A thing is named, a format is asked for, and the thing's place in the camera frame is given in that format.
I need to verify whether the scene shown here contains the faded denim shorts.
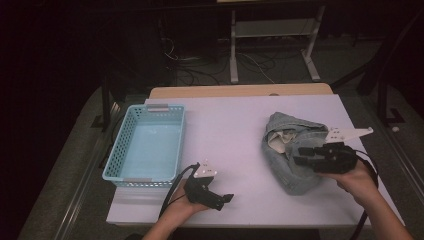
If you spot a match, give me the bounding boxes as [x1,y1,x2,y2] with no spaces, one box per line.
[261,111,331,197]

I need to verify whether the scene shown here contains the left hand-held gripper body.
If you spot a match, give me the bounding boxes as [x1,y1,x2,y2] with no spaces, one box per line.
[184,159,225,212]

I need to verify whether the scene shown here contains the person's left hand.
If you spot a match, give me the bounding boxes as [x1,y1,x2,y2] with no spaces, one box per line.
[165,181,210,218]

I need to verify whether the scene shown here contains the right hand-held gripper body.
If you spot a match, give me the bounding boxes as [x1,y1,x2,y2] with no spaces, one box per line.
[313,127,375,175]

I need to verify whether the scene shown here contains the black metal stand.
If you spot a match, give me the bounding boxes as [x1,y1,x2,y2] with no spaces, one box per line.
[91,74,128,133]
[376,76,406,126]

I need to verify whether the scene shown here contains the person's right hand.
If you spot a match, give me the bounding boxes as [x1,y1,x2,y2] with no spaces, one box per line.
[320,159,380,205]

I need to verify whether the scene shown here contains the white metal stand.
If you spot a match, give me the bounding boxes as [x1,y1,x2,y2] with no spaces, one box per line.
[229,4,326,84]

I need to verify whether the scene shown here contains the light blue plastic basket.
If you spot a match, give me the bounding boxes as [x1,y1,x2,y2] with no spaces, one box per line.
[101,103,186,188]

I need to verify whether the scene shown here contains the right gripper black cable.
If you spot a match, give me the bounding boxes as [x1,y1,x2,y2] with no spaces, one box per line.
[349,149,380,240]

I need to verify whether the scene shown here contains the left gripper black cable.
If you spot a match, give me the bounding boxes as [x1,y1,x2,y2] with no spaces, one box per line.
[159,162,201,218]

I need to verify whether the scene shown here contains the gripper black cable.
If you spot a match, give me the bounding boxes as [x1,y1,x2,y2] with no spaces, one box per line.
[159,162,201,218]
[349,149,380,240]

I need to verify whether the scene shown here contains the tangle of floor cables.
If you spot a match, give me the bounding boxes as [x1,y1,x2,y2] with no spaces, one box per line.
[161,36,278,86]

